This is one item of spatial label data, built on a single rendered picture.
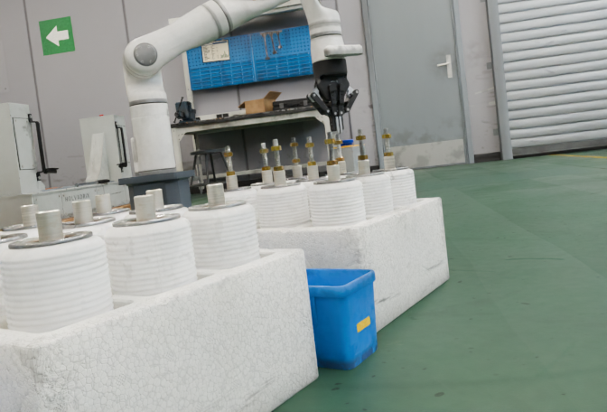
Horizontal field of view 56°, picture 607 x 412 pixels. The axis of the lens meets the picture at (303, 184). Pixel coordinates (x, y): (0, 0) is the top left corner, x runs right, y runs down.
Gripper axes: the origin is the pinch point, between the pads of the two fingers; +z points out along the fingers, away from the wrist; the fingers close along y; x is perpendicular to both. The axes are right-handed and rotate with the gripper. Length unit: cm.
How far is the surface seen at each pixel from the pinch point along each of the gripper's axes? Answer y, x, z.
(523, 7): -432, -297, -112
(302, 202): 19.4, 15.5, 14.0
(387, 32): -324, -384, -110
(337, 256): 20.9, 28.1, 22.3
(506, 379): 16, 57, 36
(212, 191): 44, 37, 8
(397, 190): -3.3, 14.7, 14.9
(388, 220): 8.4, 26.4, 18.5
